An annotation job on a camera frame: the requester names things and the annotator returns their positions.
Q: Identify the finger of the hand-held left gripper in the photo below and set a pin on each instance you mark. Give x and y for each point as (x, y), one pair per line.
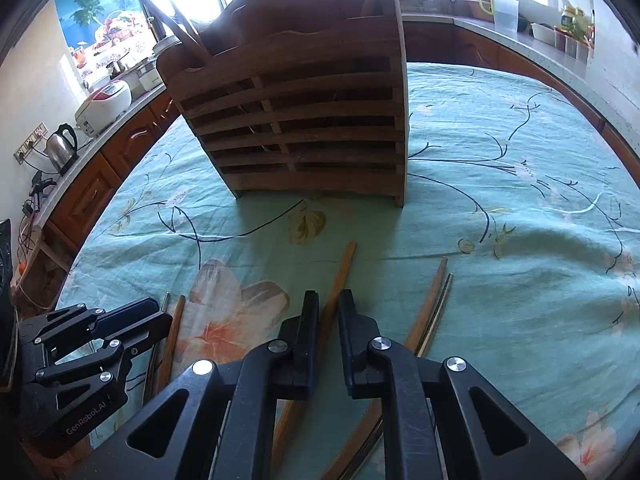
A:
(130, 310)
(145, 330)

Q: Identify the chopsticks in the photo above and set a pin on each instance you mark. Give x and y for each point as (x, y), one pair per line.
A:
(160, 20)

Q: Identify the plain wooden chopstick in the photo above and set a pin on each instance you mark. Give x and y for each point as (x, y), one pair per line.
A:
(340, 280)

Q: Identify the black handheld device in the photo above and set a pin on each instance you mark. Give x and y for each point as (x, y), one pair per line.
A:
(42, 182)

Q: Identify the teal floral tablecloth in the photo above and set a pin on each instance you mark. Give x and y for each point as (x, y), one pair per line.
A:
(500, 260)

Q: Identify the steel electric kettle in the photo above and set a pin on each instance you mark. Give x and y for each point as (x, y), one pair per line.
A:
(62, 150)

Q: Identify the metal chopstick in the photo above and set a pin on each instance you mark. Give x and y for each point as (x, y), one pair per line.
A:
(186, 25)
(151, 375)
(442, 300)

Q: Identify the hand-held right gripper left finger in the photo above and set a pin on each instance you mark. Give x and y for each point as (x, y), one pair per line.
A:
(300, 360)

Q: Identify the wall power outlet strip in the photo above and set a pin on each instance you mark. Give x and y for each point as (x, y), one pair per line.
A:
(30, 142)

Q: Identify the wooden corner shelf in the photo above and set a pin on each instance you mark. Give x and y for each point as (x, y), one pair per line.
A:
(45, 260)

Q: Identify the white electric cooker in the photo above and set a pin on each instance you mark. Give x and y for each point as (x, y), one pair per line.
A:
(147, 77)

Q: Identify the white food container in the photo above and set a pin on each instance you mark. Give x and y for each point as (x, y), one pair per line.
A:
(542, 32)

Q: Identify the tropical wall poster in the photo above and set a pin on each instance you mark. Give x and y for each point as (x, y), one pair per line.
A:
(90, 10)

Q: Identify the white spice jar set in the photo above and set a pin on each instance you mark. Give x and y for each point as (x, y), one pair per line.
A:
(572, 47)

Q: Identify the white pink rice cooker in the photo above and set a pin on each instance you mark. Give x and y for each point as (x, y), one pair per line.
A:
(102, 105)

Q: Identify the pink bowl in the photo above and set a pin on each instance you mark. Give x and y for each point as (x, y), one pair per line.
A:
(475, 7)

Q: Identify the small electric steamer pot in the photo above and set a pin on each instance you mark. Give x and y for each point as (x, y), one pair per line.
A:
(120, 71)

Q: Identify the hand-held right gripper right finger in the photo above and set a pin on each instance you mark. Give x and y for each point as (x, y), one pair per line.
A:
(365, 365)

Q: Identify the wooden utensil holder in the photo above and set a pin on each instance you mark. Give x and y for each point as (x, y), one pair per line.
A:
(300, 110)

